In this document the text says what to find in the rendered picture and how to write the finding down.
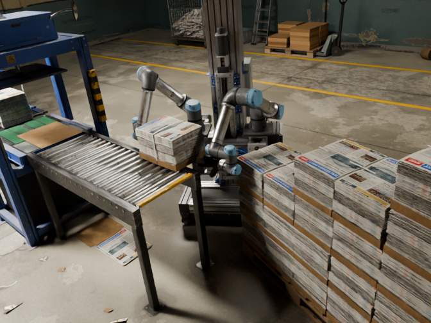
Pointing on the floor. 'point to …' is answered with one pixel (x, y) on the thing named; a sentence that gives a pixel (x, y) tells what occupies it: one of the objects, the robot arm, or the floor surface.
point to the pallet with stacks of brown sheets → (298, 38)
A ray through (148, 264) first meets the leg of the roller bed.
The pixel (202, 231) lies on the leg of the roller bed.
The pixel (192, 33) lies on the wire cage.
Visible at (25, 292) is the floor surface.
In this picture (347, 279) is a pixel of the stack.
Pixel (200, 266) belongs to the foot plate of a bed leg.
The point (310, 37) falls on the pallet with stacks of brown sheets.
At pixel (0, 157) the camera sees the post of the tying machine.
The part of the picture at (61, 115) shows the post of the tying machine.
